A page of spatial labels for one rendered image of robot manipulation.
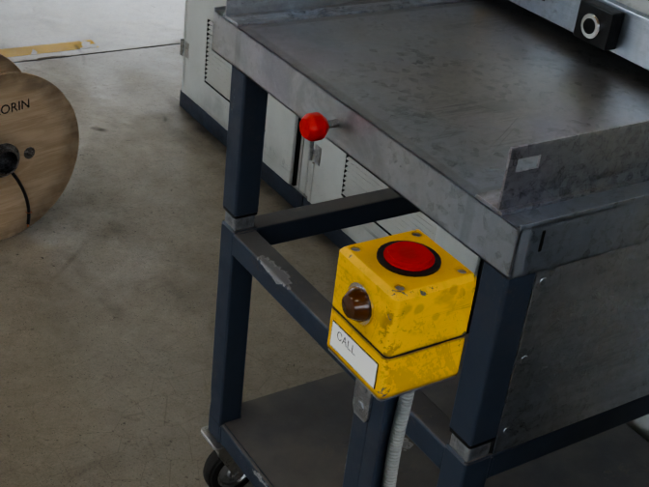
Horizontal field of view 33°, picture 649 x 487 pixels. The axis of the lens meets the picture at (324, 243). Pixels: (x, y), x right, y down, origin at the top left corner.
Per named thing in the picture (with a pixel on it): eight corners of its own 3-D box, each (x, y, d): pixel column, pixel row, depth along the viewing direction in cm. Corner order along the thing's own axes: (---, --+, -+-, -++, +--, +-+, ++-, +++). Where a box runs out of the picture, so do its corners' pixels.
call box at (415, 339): (378, 405, 84) (396, 295, 79) (323, 349, 89) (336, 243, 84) (459, 378, 88) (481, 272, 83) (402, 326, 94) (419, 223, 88)
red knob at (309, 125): (309, 147, 121) (312, 121, 120) (295, 135, 124) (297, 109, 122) (343, 141, 124) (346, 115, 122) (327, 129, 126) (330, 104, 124)
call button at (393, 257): (401, 289, 82) (404, 271, 81) (371, 263, 85) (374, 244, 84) (442, 277, 84) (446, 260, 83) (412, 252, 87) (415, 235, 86)
